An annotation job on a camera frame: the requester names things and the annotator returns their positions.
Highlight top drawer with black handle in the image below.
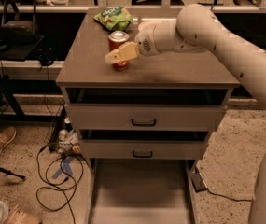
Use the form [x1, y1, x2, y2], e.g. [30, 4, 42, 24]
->
[65, 104, 227, 132]

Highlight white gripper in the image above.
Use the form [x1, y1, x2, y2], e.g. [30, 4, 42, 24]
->
[105, 24, 159, 64]

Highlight black bag on shelf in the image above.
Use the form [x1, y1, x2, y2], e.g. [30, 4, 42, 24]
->
[0, 0, 37, 45]

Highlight grey drawer cabinet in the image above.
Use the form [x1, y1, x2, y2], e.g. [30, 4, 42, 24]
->
[55, 7, 242, 170]

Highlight black power adapter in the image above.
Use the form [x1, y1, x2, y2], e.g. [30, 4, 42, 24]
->
[191, 173, 207, 192]

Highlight pile of cans and trash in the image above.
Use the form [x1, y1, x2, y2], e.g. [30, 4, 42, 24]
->
[57, 117, 81, 155]

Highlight white bowl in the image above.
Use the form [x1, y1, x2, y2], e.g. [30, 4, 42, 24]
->
[138, 21, 162, 32]

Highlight tan shoe lower left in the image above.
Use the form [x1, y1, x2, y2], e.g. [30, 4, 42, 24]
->
[4, 208, 42, 224]

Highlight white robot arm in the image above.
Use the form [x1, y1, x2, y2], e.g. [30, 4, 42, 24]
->
[105, 4, 266, 224]

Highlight black tripod leg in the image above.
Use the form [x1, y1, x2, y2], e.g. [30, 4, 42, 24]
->
[0, 167, 26, 180]

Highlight green chip bag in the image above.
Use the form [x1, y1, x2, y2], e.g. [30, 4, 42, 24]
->
[93, 7, 133, 31]

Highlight tan shoe upper left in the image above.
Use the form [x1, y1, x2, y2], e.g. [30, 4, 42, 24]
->
[0, 125, 18, 164]

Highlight black headphones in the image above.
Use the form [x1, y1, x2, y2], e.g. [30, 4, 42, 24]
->
[37, 48, 56, 66]

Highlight orange soda can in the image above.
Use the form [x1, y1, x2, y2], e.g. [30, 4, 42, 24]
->
[108, 31, 130, 71]

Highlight black cable on floor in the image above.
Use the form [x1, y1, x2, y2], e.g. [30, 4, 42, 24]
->
[35, 145, 85, 224]

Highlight tan shoe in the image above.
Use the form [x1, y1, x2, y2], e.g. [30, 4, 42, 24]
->
[0, 125, 18, 164]
[4, 208, 42, 224]

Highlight open bottom drawer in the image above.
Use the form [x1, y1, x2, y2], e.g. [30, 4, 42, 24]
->
[87, 159, 199, 224]

